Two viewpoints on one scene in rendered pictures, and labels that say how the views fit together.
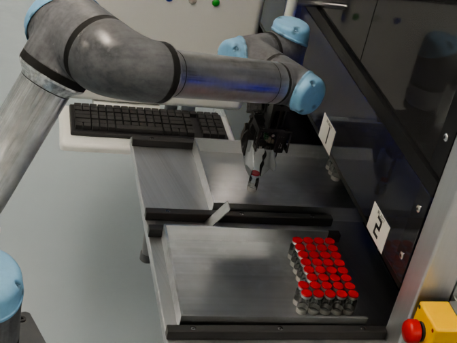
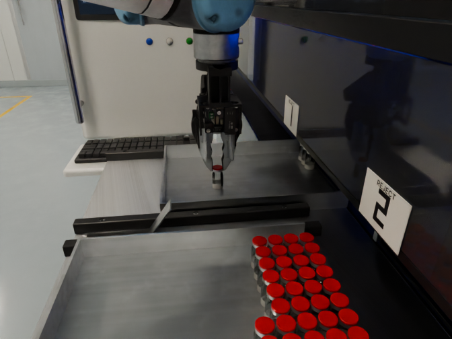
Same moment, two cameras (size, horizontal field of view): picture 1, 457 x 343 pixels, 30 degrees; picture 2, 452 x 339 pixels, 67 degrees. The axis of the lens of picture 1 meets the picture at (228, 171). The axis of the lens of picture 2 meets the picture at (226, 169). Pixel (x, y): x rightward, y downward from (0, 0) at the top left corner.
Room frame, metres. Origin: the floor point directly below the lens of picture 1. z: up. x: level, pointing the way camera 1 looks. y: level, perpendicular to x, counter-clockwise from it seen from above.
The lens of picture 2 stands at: (0.99, -0.18, 1.23)
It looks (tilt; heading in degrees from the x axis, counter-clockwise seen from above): 27 degrees down; 10
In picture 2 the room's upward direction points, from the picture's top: straight up
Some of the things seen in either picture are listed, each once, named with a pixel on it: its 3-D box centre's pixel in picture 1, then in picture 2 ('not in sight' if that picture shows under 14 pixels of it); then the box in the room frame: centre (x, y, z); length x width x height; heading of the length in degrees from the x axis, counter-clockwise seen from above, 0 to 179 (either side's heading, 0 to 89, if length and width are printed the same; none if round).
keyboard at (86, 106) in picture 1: (149, 122); (147, 146); (1.91, 0.22, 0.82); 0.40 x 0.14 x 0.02; 107
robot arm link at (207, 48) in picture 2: not in sight; (218, 47); (1.57, -0.07, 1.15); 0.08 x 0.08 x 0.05
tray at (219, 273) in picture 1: (260, 276); (200, 307); (1.27, -0.10, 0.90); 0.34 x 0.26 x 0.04; 107
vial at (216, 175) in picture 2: (253, 182); (217, 177); (1.59, -0.06, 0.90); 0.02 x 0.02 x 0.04
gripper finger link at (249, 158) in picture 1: (251, 160); (206, 153); (1.56, -0.04, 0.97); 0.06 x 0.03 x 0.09; 17
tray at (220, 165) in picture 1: (276, 178); (244, 172); (1.63, -0.11, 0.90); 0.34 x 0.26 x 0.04; 107
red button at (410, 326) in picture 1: (415, 331); not in sight; (1.09, -0.35, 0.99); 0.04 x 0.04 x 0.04; 17
